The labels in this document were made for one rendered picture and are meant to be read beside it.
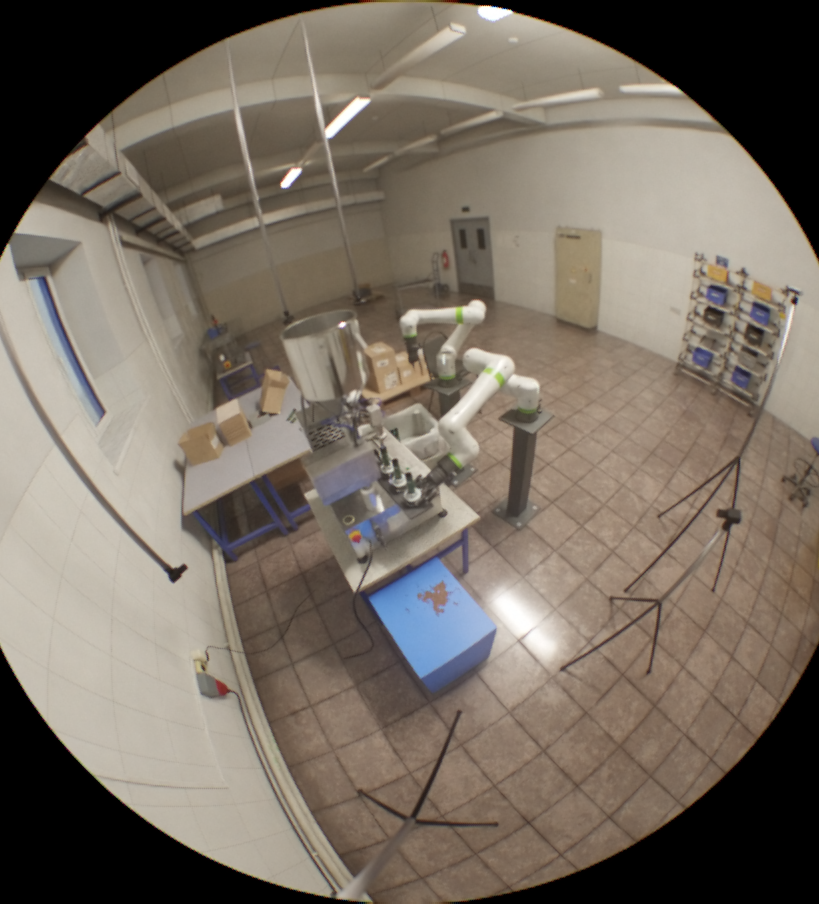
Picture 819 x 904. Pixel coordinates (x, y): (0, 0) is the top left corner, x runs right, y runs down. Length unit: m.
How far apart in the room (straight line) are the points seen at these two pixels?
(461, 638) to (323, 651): 1.09
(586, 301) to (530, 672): 5.76
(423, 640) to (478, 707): 0.71
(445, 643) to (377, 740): 0.88
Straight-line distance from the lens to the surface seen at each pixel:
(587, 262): 6.26
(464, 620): 1.57
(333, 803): 2.27
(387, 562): 1.58
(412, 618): 1.59
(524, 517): 2.63
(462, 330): 2.38
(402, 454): 1.66
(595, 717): 2.22
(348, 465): 1.22
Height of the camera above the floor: 2.08
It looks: 39 degrees down
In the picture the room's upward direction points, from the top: 11 degrees counter-clockwise
